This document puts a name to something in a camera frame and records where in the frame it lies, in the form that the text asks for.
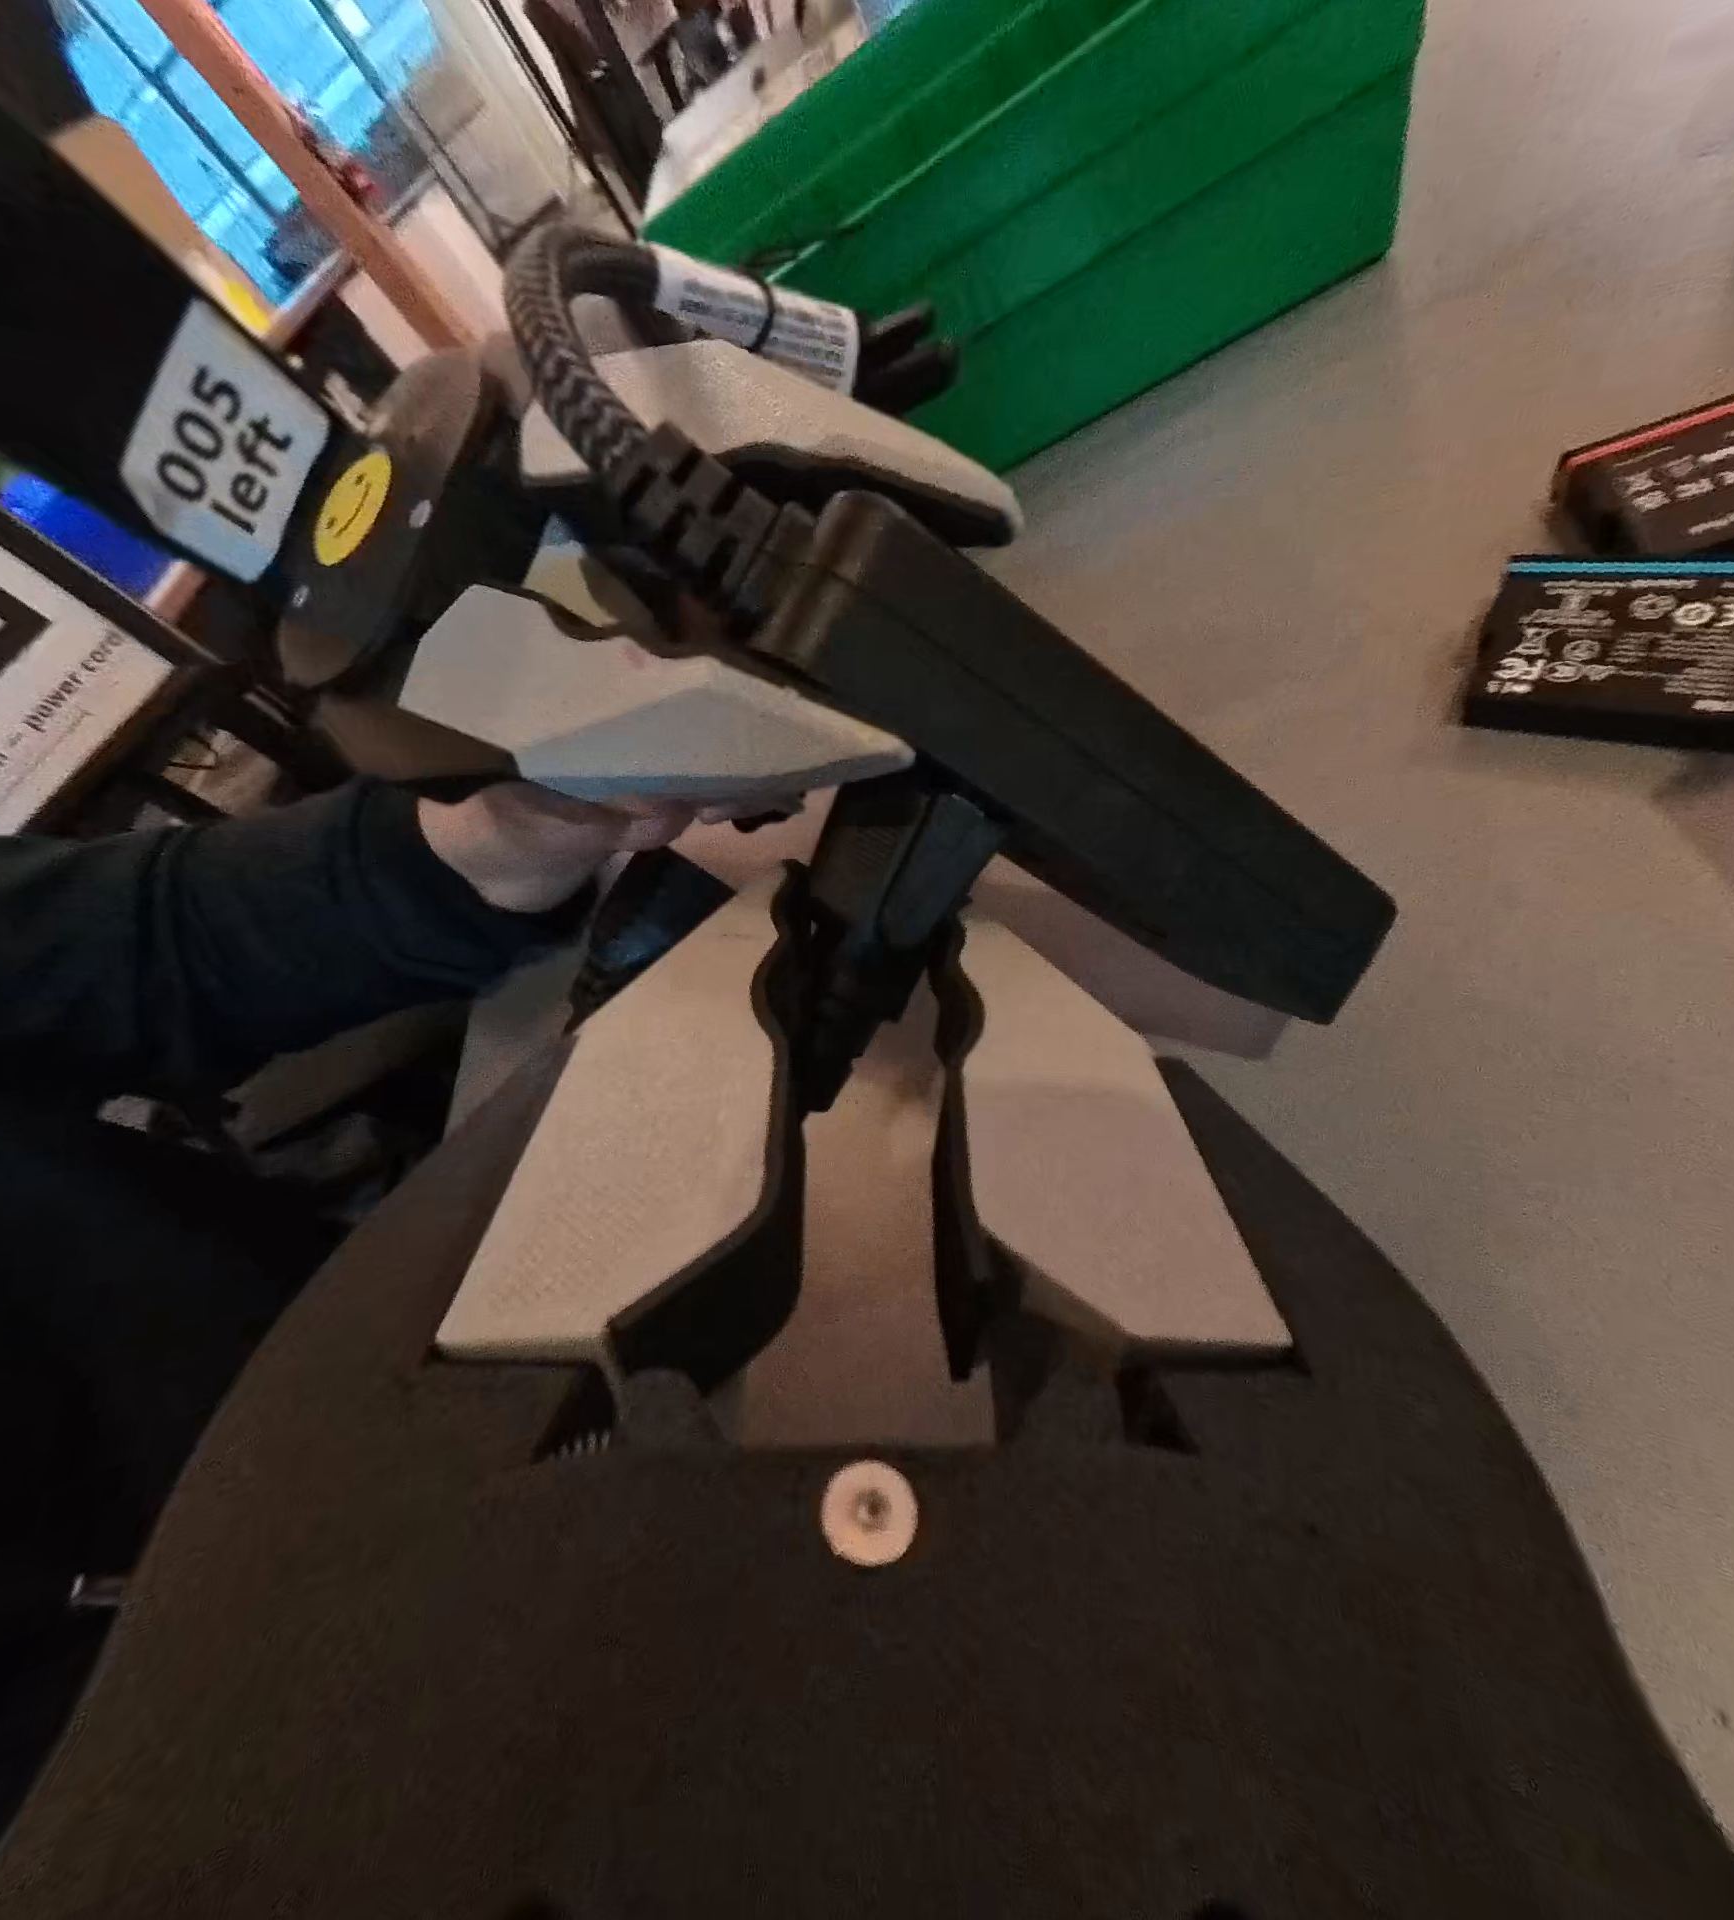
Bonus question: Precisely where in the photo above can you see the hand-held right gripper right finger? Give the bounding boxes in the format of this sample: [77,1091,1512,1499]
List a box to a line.
[932,917,1295,1381]

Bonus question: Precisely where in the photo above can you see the framed marker sign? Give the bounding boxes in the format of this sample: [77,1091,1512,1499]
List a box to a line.
[0,445,230,844]

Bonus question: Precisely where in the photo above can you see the green plastic bin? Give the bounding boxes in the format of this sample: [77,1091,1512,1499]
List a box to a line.
[646,0,1426,476]

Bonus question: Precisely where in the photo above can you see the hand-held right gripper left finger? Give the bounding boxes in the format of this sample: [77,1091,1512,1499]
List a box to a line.
[440,875,819,1393]

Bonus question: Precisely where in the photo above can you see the red-edged black battery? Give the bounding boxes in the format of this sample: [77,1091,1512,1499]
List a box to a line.
[1550,368,1734,563]

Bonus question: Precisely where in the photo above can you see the person's left hand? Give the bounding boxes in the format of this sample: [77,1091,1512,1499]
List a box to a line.
[411,784,812,917]

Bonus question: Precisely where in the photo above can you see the white cable label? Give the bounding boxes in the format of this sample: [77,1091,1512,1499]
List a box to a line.
[656,245,864,393]

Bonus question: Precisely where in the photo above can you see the wooden post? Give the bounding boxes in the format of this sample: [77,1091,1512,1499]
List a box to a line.
[133,0,486,356]

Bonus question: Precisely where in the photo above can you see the person's left forearm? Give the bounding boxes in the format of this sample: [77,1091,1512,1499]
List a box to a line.
[0,784,572,1080]

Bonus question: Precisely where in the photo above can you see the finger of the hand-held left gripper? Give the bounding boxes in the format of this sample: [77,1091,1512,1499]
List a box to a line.
[403,542,918,810]
[519,340,1031,552]

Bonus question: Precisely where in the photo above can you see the blue-edged black battery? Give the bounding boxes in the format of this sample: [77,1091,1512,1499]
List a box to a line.
[1461,552,1734,757]

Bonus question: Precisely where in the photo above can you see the black power plug with cord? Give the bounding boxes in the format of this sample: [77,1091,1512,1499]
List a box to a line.
[785,784,1005,1116]

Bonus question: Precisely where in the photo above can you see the braided black strip cable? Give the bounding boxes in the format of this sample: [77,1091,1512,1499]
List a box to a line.
[504,222,955,633]

